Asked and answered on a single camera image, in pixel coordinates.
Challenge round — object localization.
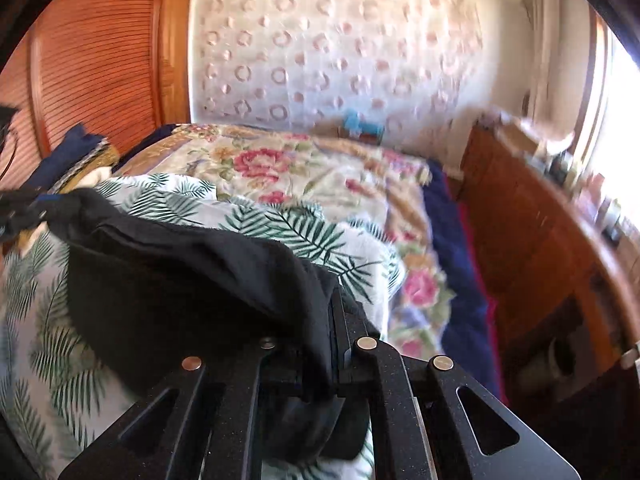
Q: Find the black garment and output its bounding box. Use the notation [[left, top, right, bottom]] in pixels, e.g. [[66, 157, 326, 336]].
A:
[[46, 188, 369, 463]]

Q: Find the floral bed quilt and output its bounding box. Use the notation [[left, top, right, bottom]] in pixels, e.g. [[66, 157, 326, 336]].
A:
[[122, 125, 452, 360]]

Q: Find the long wooden sideboard cabinet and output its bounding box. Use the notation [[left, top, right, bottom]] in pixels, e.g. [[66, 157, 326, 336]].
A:
[[459, 125, 639, 404]]

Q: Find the wooden louvered wardrobe door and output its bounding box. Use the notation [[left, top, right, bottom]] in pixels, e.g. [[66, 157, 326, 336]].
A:
[[1, 0, 191, 188]]

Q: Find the blue toy box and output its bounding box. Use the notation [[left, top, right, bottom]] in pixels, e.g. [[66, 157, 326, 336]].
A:
[[342, 110, 385, 145]]

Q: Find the wooden framed window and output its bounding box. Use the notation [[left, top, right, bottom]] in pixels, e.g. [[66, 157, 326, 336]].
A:
[[579, 16, 639, 231]]

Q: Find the palm leaf print sheet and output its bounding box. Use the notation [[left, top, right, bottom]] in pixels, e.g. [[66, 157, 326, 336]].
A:
[[1, 176, 407, 479]]

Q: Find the navy blue blanket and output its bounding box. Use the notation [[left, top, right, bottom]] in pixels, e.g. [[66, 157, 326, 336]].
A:
[[422, 159, 503, 399]]

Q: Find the stack of folded clothes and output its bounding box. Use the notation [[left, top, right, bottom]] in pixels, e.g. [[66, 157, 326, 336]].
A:
[[23, 124, 119, 193]]

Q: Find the white circle-patterned curtain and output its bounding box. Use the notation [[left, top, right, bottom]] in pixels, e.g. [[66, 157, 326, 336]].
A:
[[189, 0, 483, 158]]

